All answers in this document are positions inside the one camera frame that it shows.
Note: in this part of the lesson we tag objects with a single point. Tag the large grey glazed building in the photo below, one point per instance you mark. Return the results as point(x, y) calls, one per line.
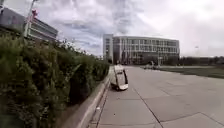
point(146, 50)

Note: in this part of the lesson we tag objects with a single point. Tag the concrete kerb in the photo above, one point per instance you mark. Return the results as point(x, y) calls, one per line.
point(90, 106)

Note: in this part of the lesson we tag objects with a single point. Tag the grey concrete paved plaza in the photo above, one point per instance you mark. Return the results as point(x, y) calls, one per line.
point(166, 100)

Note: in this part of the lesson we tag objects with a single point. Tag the green hedge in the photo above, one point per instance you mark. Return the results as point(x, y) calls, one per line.
point(33, 76)

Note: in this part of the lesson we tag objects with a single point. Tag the grey building with horizontal bands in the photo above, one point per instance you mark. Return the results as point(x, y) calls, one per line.
point(40, 30)

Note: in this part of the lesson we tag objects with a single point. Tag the row of trees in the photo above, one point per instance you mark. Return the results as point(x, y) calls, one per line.
point(200, 61)

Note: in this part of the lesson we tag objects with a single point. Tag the grass strip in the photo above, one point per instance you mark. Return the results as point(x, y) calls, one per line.
point(200, 71)

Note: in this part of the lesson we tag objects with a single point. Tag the pole with red flag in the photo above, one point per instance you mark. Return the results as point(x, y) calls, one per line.
point(28, 20)

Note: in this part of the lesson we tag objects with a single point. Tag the small robot with white frame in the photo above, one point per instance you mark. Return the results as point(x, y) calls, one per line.
point(120, 78)

